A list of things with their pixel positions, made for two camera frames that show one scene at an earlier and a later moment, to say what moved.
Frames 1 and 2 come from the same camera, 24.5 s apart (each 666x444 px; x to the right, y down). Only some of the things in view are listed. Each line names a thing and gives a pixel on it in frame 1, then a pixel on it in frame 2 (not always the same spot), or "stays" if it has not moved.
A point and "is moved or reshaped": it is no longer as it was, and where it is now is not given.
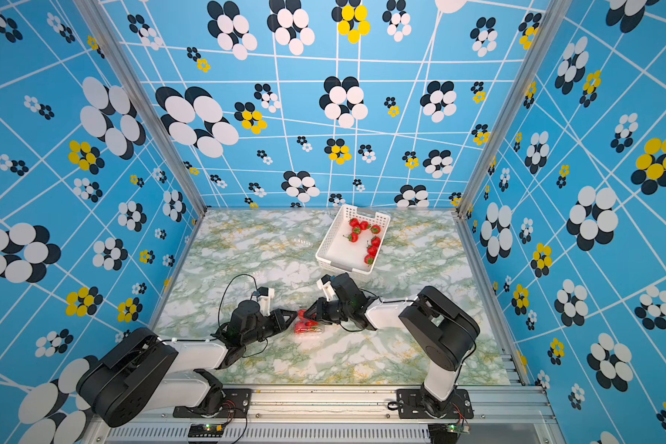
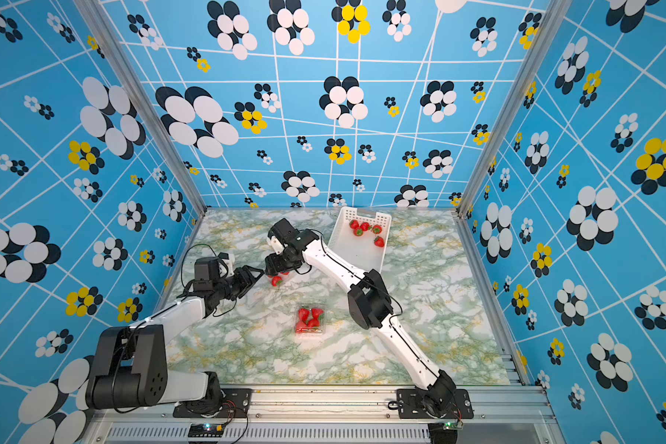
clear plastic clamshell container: (303, 326) stays
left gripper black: (279, 319) to (246, 279)
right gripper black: (320, 306) to (272, 263)
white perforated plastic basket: (353, 240) stays
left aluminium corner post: (126, 64) stays
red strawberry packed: (302, 326) is moved or reshaped
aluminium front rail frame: (501, 415) stays
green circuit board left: (205, 430) stays
